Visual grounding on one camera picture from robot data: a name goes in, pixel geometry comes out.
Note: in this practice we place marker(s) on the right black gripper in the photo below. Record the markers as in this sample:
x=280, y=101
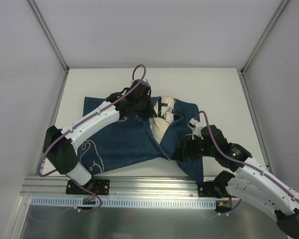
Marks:
x=185, y=148

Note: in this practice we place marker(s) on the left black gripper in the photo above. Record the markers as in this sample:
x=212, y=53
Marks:
x=146, y=107

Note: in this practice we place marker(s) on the cream white pillow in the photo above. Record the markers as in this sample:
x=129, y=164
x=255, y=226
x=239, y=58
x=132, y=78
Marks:
x=159, y=125

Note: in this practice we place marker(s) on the blue whale pillowcase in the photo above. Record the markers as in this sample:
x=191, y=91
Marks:
x=131, y=140

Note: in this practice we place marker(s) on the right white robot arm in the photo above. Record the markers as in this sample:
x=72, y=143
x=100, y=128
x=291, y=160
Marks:
x=243, y=177

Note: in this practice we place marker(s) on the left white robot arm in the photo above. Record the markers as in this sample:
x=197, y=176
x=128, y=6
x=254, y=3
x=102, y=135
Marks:
x=61, y=144

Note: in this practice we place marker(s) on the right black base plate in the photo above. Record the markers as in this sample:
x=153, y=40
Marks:
x=214, y=190

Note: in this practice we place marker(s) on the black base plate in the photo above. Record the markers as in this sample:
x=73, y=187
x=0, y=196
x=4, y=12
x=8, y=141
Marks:
x=97, y=186
x=214, y=190

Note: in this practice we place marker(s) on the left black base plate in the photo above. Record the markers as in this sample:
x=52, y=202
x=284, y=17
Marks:
x=97, y=186

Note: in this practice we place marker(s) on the aluminium mounting rail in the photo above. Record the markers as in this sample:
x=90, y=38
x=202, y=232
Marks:
x=120, y=187

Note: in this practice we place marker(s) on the right aluminium frame post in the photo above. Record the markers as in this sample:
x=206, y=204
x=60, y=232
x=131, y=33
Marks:
x=265, y=34

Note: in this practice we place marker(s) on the aluminium frame post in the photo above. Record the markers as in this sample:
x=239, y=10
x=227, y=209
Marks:
x=265, y=34
x=46, y=31

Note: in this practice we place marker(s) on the white slotted cable duct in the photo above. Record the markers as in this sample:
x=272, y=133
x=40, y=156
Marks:
x=124, y=202

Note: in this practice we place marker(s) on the left aluminium frame post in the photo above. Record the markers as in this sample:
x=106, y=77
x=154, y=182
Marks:
x=46, y=31

